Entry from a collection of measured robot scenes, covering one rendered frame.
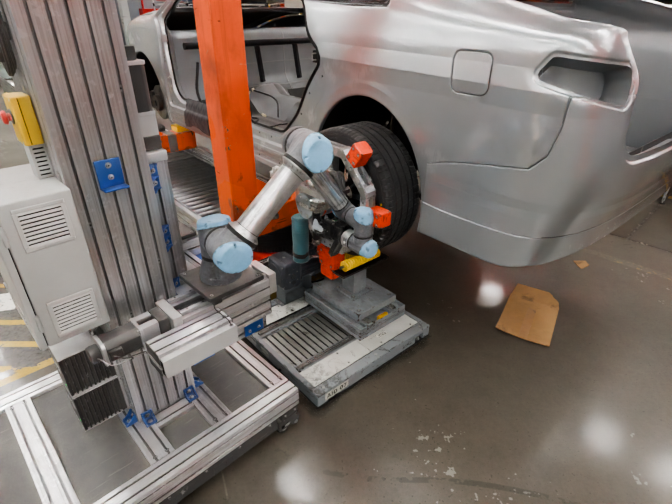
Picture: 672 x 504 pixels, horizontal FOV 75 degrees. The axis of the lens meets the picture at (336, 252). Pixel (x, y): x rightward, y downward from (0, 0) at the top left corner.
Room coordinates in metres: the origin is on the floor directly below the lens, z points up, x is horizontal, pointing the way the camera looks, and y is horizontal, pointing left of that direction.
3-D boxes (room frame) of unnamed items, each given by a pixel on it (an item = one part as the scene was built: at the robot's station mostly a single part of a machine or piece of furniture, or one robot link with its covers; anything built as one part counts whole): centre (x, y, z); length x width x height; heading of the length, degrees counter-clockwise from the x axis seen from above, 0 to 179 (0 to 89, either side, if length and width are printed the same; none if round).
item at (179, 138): (3.95, 1.55, 0.69); 0.52 x 0.17 x 0.35; 131
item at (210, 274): (1.37, 0.42, 0.87); 0.15 x 0.15 x 0.10
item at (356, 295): (2.15, -0.11, 0.32); 0.40 x 0.30 x 0.28; 41
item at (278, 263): (2.30, 0.20, 0.26); 0.42 x 0.18 x 0.35; 131
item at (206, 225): (1.36, 0.42, 0.98); 0.13 x 0.12 x 0.14; 32
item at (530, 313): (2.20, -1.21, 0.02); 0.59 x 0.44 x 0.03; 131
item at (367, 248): (1.54, -0.11, 0.85); 0.11 x 0.08 x 0.09; 41
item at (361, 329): (2.15, -0.11, 0.13); 0.50 x 0.36 x 0.10; 41
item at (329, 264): (2.07, -0.01, 0.48); 0.16 x 0.12 x 0.17; 131
